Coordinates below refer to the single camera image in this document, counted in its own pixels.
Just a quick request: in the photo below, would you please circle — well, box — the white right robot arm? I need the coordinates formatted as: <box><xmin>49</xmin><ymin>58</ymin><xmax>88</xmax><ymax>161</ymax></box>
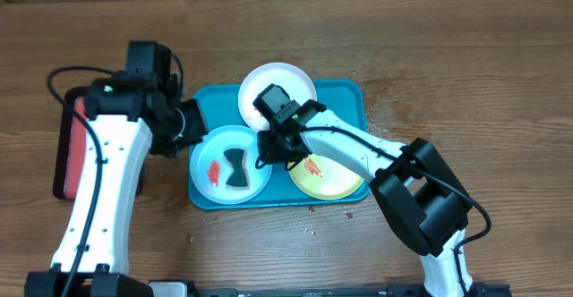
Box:
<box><xmin>253</xmin><ymin>99</ymin><xmax>473</xmax><ymax>296</ymax></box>

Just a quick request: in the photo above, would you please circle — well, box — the light blue plate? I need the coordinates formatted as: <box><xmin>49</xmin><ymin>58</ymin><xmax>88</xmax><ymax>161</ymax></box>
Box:
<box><xmin>189</xmin><ymin>125</ymin><xmax>272</xmax><ymax>205</ymax></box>

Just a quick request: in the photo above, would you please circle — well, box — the dark green bow-shaped sponge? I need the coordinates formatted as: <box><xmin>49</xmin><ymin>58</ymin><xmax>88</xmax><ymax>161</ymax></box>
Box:
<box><xmin>224</xmin><ymin>148</ymin><xmax>249</xmax><ymax>190</ymax></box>

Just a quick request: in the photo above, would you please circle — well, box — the teal plastic tray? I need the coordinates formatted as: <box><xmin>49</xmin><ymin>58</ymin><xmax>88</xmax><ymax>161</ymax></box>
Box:
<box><xmin>188</xmin><ymin>79</ymin><xmax>367</xmax><ymax>210</ymax></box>

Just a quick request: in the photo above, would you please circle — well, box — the dark red tray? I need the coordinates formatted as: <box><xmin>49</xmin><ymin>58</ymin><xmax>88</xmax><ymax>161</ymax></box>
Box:
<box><xmin>53</xmin><ymin>87</ymin><xmax>144</xmax><ymax>200</ymax></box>

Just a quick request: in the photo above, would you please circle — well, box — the white plate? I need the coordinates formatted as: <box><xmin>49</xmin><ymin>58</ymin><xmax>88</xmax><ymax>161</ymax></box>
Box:
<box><xmin>238</xmin><ymin>63</ymin><xmax>317</xmax><ymax>132</ymax></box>

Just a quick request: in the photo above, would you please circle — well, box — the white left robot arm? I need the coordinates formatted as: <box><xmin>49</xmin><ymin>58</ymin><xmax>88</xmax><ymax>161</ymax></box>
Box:
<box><xmin>52</xmin><ymin>72</ymin><xmax>208</xmax><ymax>275</ymax></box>

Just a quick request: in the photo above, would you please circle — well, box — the yellow plate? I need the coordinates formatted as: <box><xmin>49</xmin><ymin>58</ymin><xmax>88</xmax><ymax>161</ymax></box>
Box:
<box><xmin>288</xmin><ymin>154</ymin><xmax>363</xmax><ymax>200</ymax></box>

